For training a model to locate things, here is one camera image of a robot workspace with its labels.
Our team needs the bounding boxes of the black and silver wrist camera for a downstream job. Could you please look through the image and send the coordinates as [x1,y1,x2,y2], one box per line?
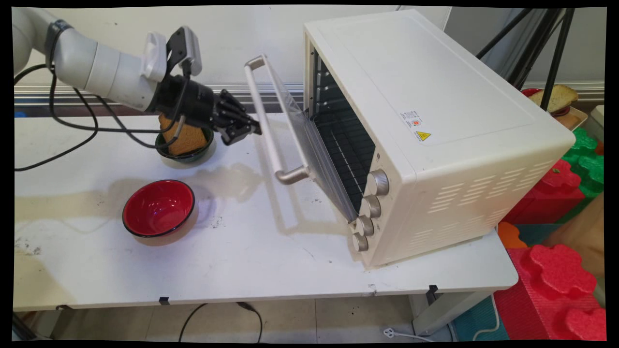
[166,26,203,79]

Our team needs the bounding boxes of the green foam block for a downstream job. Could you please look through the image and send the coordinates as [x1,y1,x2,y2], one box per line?
[556,127,605,224]

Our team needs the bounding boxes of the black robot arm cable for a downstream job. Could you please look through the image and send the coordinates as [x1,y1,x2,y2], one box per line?
[15,62,190,173]

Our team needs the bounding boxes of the white and red label sticker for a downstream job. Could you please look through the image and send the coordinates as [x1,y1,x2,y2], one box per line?
[400,111,424,129]

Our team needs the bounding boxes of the aluminium wall rail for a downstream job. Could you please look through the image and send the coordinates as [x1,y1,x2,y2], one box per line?
[15,83,305,105]

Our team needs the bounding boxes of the white cable with plug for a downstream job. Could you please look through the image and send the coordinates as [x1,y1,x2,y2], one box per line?
[383,327,437,343]

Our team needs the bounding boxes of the large silver oven knob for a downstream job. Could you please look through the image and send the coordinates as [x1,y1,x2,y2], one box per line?
[367,169,390,196]

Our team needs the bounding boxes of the black oven wire rack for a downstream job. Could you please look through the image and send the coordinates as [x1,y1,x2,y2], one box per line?
[314,110,376,212]

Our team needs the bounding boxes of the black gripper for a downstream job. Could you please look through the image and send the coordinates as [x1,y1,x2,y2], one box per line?
[154,76,262,146]

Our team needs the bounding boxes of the teal floor mat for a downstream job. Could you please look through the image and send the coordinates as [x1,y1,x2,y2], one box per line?
[451,294,510,342]

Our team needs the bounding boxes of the brown bread slice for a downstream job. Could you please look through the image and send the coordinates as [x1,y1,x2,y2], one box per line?
[159,114,208,156]

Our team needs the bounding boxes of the black floor cable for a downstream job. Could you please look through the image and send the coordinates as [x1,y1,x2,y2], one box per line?
[178,302,264,343]

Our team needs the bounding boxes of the orange foam piece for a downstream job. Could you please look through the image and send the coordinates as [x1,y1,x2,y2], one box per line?
[498,221,528,250]

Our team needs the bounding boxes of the cream toaster oven body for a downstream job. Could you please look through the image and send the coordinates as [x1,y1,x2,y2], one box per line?
[303,10,576,269]

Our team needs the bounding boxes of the dark green bowl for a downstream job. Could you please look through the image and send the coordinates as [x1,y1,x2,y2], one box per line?
[155,127,215,163]

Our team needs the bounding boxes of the black tripod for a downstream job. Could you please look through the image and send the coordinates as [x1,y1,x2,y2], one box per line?
[476,7,576,112]

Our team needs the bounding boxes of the large red foam block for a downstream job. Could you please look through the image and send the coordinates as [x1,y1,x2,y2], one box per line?
[493,244,607,342]

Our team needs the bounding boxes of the red bowl with black rim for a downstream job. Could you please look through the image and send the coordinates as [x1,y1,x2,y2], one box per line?
[122,179,196,238]

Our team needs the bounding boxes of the glass oven door with handle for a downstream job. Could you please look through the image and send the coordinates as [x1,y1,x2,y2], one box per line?
[244,54,359,224]

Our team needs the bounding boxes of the beige tray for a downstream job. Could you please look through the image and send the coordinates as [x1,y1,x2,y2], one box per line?
[551,106,589,131]

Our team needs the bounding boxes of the pale toast slice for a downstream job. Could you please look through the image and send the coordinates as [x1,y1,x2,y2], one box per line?
[528,85,579,114]

